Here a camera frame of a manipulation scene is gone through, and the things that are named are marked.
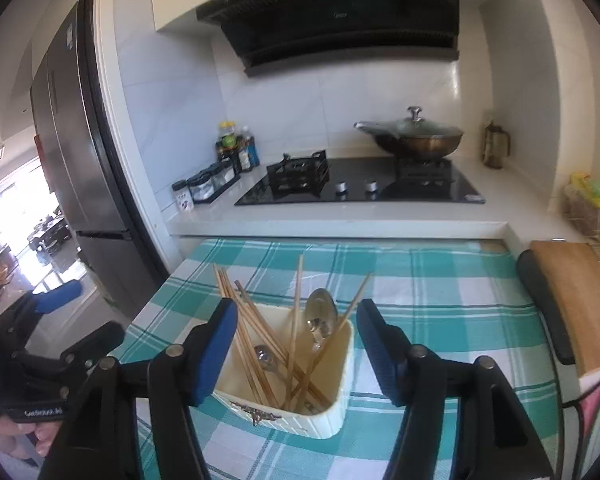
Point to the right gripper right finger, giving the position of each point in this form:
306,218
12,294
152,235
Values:
495,438

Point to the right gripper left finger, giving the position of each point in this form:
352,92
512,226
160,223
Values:
98,439

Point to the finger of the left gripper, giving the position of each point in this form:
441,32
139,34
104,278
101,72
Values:
29,309
82,355

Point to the silver metal spoon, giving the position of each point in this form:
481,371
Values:
321,316

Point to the left hand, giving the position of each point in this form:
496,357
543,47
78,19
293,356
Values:
41,435

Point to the teal white checkered tablecloth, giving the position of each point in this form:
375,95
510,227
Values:
461,299

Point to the wooden cutting board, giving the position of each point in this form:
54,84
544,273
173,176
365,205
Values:
572,271

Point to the wooden chopstick in box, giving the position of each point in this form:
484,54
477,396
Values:
320,350
245,339
277,345

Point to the black mat under board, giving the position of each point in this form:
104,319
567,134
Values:
536,284

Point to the small silver spoon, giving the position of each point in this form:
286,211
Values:
270,364

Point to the dark refrigerator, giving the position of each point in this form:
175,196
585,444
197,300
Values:
82,170

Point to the cream utensil holder box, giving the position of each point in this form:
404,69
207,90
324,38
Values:
252,383

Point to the spice jar rack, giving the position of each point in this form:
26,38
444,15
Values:
206,186

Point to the condiment bottles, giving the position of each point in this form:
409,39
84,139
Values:
237,146

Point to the black gas stove top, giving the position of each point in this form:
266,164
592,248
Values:
320,179

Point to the black wok with lid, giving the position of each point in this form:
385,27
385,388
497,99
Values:
414,136

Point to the black range hood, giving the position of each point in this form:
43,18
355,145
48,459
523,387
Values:
271,35

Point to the wire basket with items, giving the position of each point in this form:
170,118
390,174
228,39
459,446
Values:
582,207

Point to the glass jar with handle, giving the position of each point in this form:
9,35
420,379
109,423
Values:
496,146

